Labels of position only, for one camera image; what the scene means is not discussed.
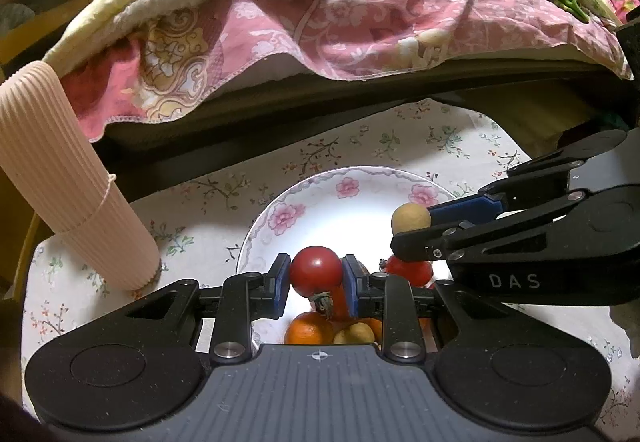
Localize tan longan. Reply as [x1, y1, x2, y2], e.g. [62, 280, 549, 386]
[332, 322, 376, 345]
[391, 203, 432, 235]

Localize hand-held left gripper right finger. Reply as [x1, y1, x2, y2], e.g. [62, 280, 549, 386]
[343, 253, 516, 365]

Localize dark bed frame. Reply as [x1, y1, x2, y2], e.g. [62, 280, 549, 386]
[92, 57, 640, 203]

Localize pink ribbed cylinder container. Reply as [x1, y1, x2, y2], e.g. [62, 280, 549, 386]
[0, 61, 161, 293]

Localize small red tomato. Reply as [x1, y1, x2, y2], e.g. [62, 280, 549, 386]
[380, 256, 435, 290]
[290, 246, 344, 320]

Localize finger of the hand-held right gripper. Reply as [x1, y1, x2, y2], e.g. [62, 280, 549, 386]
[428, 128, 629, 226]
[390, 188, 587, 269]

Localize white plate with pink flowers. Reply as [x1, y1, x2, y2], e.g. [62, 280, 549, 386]
[235, 165, 463, 355]

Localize floral white tablecloth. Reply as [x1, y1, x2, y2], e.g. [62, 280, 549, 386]
[22, 97, 640, 442]

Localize pink patterned bedsheet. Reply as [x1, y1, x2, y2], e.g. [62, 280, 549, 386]
[60, 0, 633, 143]

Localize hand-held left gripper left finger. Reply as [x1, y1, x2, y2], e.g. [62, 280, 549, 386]
[122, 252, 292, 365]

